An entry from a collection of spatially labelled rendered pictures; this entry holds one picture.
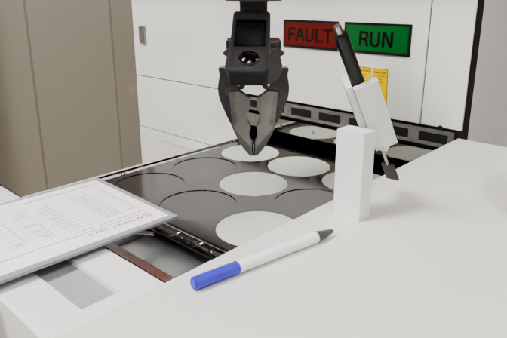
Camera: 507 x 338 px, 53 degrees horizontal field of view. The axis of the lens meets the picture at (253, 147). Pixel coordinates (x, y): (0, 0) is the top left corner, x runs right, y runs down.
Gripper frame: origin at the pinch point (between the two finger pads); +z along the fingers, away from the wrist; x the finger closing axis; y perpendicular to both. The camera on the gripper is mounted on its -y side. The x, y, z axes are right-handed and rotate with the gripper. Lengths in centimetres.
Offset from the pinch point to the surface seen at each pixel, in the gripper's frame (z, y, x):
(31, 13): -11, 164, 96
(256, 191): 7.2, 2.7, -0.4
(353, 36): -12.9, 19.8, -16.3
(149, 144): 17, 60, 26
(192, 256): 15.2, -1.7, 8.4
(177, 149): 16, 52, 18
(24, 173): 59, 155, 104
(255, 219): 7.2, -6.7, -0.2
